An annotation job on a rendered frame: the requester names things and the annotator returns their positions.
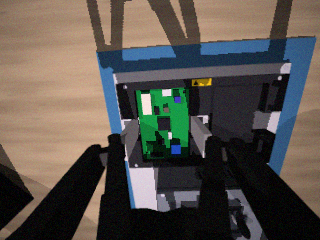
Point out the green circuit board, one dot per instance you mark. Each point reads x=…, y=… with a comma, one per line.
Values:
x=164, y=122

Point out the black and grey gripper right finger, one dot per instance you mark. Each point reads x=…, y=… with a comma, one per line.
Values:
x=281, y=213

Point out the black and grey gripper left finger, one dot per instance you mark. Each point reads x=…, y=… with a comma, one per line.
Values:
x=58, y=215

